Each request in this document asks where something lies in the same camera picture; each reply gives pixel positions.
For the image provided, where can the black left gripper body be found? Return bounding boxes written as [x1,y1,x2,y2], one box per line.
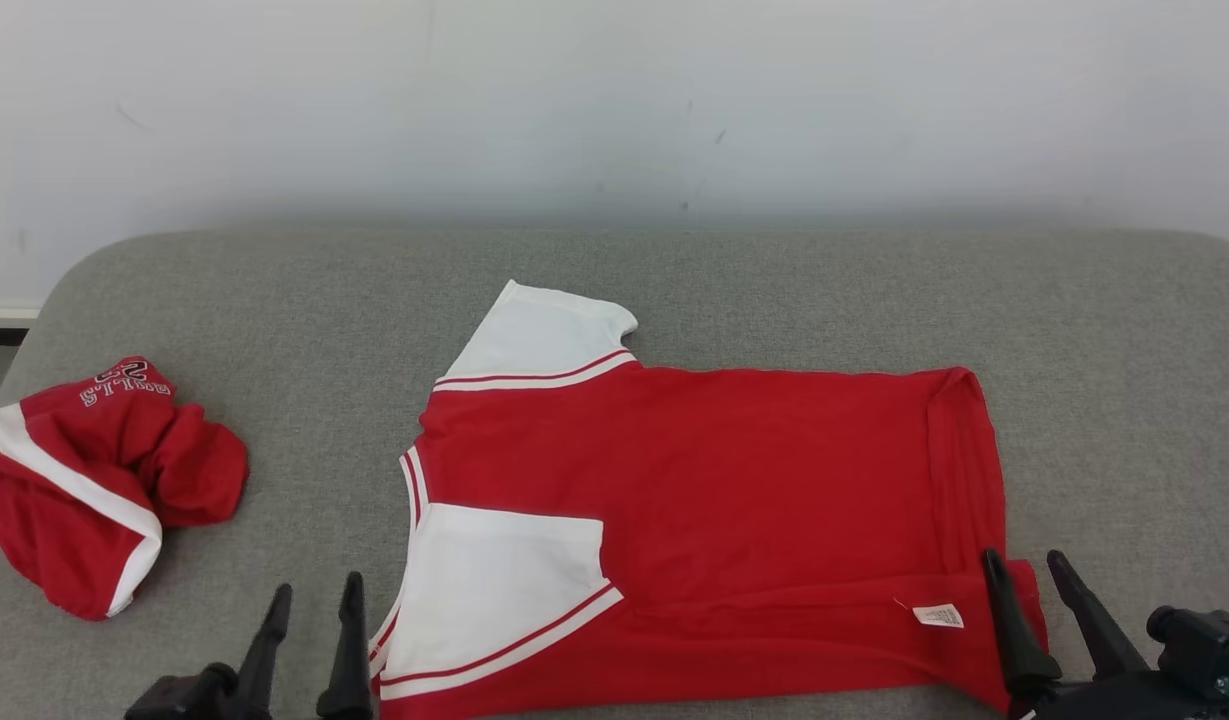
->
[124,663,240,720]

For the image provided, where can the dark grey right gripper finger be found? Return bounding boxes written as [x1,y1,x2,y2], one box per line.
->
[982,548,1062,701]
[1047,550,1150,681]

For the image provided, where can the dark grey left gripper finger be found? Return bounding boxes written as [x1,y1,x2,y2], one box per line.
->
[317,572,374,720]
[236,584,293,719]

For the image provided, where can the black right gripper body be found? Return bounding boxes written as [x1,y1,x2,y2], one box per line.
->
[1014,670,1229,720]

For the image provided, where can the red and white jersey shorts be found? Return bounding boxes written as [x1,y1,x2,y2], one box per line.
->
[0,356,251,622]

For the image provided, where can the red and white jersey shirt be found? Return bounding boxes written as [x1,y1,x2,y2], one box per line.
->
[369,280,1051,720]

